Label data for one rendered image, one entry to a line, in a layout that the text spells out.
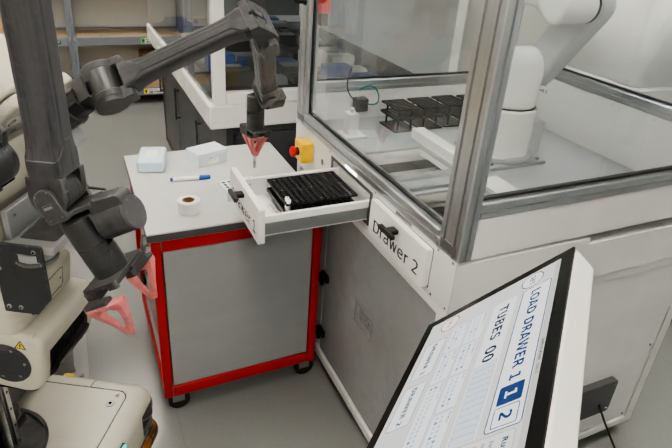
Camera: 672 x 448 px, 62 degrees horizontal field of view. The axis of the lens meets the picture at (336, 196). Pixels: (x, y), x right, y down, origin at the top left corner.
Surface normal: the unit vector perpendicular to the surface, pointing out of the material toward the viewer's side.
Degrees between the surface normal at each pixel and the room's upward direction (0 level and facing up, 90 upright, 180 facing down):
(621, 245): 90
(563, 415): 40
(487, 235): 90
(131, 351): 0
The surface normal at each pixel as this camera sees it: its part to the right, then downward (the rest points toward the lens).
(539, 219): 0.41, 0.43
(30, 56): -0.04, 0.44
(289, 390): 0.07, -0.89
